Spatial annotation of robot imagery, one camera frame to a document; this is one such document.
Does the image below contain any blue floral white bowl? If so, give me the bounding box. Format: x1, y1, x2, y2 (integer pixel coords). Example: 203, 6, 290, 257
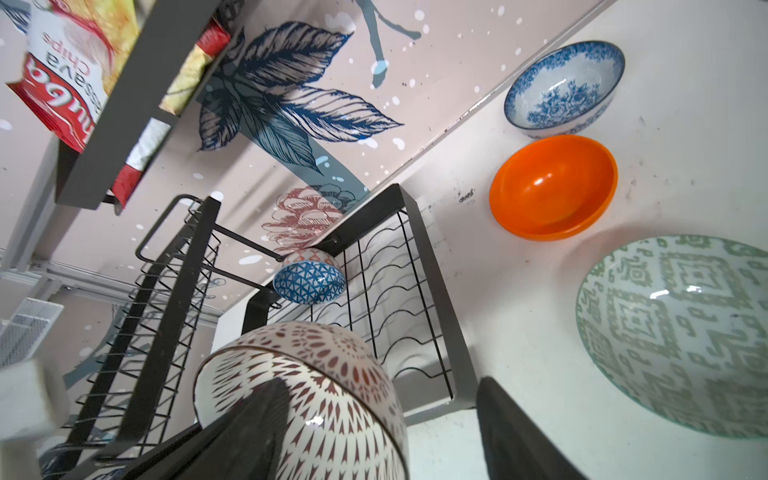
504, 40, 626, 140

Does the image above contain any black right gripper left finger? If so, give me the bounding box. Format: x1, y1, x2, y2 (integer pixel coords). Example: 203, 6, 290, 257
143, 379, 290, 479

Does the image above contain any dark wall shelf basket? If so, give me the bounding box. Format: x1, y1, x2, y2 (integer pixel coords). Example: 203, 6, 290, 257
55, 0, 219, 210

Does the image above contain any black wire dish rack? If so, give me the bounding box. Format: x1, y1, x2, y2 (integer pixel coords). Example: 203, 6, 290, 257
40, 184, 478, 479

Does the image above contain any orange plastic bowl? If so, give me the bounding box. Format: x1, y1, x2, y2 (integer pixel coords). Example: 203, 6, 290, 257
489, 135, 619, 242

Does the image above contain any green patterned bowl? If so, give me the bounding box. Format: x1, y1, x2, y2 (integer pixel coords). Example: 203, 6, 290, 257
575, 234, 767, 439

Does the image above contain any white wire mesh basket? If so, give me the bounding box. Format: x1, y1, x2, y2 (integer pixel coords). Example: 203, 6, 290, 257
1, 298, 64, 368

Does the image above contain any red cassava chips bag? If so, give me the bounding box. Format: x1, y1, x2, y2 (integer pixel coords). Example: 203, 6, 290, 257
1, 1, 231, 214

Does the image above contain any blue triangle patterned bowl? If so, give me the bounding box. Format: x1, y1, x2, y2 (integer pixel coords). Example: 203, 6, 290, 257
272, 248, 347, 305

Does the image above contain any brown white patterned bowl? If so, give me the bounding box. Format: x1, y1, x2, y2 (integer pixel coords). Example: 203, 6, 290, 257
193, 321, 409, 479

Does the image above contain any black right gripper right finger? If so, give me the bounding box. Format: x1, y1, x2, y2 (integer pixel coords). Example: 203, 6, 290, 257
476, 376, 585, 480

